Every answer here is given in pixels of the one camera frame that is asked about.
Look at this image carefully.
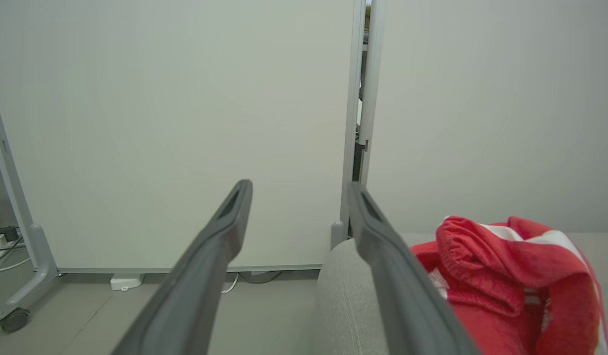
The small white floor box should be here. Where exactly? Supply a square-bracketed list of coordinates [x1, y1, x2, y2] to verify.
[109, 273, 146, 292]

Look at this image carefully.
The narrow white partition panel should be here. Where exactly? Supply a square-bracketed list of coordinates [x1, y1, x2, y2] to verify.
[358, 0, 608, 235]

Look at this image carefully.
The white floor cable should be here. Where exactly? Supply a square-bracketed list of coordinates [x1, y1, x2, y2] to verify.
[0, 236, 34, 274]

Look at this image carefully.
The black floor cable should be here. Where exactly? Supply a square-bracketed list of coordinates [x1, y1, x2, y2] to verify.
[237, 270, 283, 285]

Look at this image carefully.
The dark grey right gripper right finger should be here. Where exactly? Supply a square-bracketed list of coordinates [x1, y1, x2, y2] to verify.
[349, 181, 483, 355]

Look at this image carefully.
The wide white partition panel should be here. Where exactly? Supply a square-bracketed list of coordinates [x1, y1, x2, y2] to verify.
[0, 0, 367, 334]

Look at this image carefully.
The red garment with white stripes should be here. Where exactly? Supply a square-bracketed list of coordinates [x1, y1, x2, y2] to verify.
[410, 215, 608, 355]

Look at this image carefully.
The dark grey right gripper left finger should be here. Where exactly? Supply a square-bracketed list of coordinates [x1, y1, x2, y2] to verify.
[110, 178, 254, 355]

